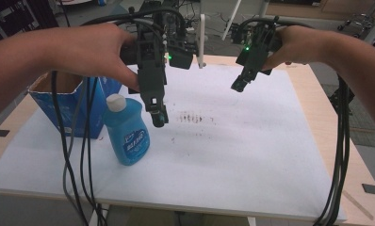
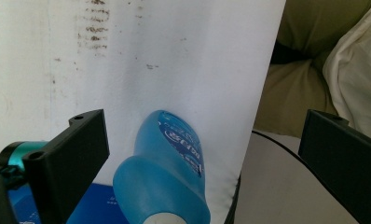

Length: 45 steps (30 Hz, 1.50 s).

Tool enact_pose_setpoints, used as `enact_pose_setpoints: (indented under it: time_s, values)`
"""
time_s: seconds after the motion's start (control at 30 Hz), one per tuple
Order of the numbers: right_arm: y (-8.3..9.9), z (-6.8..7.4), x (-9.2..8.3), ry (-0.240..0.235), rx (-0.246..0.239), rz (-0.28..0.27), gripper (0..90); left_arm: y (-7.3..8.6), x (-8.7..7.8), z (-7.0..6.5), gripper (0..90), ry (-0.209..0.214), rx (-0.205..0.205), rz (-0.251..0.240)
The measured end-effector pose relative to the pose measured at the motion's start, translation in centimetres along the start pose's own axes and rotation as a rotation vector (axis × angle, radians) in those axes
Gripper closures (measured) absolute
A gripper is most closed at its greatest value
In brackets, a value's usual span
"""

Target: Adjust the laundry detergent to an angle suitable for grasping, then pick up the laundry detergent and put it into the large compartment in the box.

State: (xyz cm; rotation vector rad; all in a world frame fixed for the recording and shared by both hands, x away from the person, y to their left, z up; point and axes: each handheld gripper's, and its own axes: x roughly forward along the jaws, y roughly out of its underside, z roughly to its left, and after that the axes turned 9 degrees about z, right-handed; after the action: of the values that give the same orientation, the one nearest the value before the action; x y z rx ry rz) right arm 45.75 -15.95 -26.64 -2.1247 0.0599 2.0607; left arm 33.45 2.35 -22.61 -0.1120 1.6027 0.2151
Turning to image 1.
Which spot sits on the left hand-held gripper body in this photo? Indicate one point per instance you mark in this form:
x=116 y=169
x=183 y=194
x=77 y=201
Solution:
x=151 y=72

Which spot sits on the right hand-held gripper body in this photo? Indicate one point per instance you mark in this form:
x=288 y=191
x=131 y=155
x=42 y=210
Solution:
x=254 y=53

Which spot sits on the blue detergent bottle white cap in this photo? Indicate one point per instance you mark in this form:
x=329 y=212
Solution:
x=129 y=135

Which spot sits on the blue cardboard box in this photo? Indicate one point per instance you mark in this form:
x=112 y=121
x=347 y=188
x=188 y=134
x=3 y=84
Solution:
x=66 y=106

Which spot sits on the person's right hand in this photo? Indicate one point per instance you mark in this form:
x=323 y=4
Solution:
x=292 y=44

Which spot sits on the person's left hand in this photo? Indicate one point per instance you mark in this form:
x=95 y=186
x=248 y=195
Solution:
x=94 y=50

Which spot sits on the white stand leg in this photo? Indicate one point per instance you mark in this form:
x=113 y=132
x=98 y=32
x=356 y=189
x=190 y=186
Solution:
x=231 y=19

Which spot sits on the white paper sheet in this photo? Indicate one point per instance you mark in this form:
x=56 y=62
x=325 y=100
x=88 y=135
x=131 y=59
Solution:
x=223 y=150

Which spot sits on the black clamp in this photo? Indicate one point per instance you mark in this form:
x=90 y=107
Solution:
x=341 y=100

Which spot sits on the wheeled chair base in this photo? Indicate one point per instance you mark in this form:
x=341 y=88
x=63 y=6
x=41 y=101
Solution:
x=358 y=22

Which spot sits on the black equipment case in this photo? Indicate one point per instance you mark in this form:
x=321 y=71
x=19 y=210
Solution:
x=19 y=15

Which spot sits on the white upright post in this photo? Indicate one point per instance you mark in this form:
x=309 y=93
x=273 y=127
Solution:
x=202 y=40

